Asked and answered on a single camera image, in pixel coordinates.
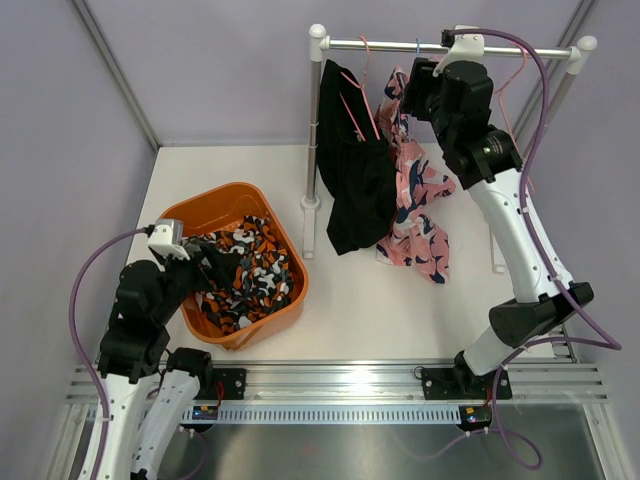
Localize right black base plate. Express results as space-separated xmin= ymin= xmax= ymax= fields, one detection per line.
xmin=414 ymin=366 xmax=495 ymax=401

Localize pink hanger of camouflage shorts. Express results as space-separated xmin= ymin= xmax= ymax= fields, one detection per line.
xmin=493 ymin=45 xmax=536 ymax=194

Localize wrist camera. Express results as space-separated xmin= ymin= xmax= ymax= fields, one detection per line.
xmin=147 ymin=218 xmax=190 ymax=261
xmin=433 ymin=25 xmax=485 ymax=77

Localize pink patterned shorts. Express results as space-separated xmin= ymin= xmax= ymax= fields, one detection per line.
xmin=376 ymin=67 xmax=456 ymax=285

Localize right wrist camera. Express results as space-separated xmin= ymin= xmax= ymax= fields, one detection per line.
xmin=433 ymin=25 xmax=485 ymax=77

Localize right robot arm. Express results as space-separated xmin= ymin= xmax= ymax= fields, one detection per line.
xmin=401 ymin=57 xmax=594 ymax=398

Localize blue hanger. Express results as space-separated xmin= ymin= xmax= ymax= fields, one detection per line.
xmin=402 ymin=38 xmax=420 ymax=139

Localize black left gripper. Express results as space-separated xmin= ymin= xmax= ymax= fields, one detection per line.
xmin=153 ymin=242 xmax=240 ymax=324

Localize aluminium mounting rail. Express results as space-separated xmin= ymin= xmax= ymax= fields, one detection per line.
xmin=64 ymin=363 xmax=609 ymax=407

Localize pink hanger of black shorts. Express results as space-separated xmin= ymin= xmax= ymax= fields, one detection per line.
xmin=340 ymin=36 xmax=381 ymax=141

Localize orange camouflage shorts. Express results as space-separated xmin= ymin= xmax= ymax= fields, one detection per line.
xmin=182 ymin=215 xmax=295 ymax=336

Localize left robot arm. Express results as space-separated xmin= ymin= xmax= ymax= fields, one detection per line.
xmin=79 ymin=258 xmax=246 ymax=479

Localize white slotted cable duct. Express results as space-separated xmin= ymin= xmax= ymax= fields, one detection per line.
xmin=181 ymin=405 xmax=461 ymax=425

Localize metal clothes rack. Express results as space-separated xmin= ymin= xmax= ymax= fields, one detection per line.
xmin=300 ymin=24 xmax=599 ymax=274

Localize black shorts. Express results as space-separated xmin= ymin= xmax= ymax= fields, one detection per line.
xmin=316 ymin=60 xmax=396 ymax=256

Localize orange plastic basket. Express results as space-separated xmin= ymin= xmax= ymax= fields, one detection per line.
xmin=162 ymin=183 xmax=308 ymax=351

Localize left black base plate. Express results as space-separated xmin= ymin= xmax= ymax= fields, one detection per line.
xmin=195 ymin=368 xmax=247 ymax=401

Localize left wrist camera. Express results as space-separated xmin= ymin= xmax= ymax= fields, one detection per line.
xmin=147 ymin=218 xmax=190 ymax=261

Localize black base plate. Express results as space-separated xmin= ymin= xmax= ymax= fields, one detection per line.
xmin=195 ymin=368 xmax=247 ymax=401
xmin=414 ymin=366 xmax=495 ymax=401

